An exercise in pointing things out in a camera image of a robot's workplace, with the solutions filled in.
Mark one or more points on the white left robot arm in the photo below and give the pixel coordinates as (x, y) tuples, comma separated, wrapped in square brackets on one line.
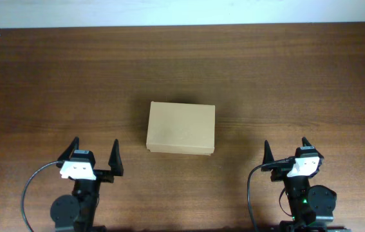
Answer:
[(76, 211)]

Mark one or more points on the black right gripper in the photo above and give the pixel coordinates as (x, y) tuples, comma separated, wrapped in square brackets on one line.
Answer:
[(279, 173)]

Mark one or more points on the brown cardboard box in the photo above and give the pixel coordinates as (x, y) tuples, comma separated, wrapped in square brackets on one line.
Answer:
[(181, 128)]

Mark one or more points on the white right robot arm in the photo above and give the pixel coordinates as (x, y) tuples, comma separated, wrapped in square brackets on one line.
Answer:
[(311, 207)]

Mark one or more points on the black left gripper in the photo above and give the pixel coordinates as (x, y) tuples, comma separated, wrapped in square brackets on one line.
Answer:
[(107, 176)]

